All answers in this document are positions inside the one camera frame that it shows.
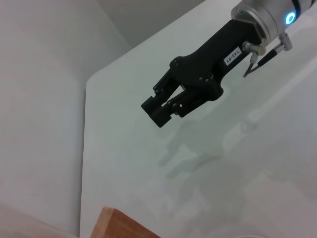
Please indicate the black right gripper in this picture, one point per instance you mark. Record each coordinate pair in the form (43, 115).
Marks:
(205, 67)

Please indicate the wooden dispenser stand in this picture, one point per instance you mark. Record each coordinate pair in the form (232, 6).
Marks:
(116, 225)

